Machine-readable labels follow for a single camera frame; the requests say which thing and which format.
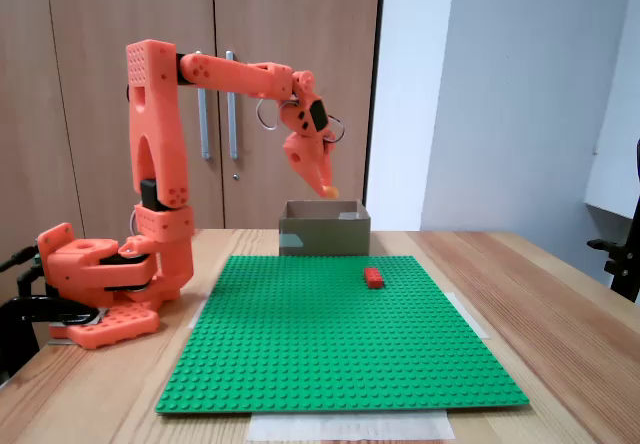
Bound green lego baseplate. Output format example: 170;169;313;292
154;254;531;416

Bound brown wooden cabinet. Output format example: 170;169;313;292
0;0;387;265

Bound wrist motor servo cable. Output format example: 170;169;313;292
256;97;301;131

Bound silver cabinet door handle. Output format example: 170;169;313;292
197;88;211;160
225;51;239;160

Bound black table clamp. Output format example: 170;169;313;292
0;263;101;385

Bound open cardboard box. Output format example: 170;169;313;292
278;198;372;258

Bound white furniture panel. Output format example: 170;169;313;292
582;0;640;221

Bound translucent masking tape strip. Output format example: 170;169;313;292
247;407;456;443
187;289;214;330
447;291;492;341

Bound gripper motor servo cable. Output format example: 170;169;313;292
325;115;347;144

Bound black power cable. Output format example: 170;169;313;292
0;245;41;273

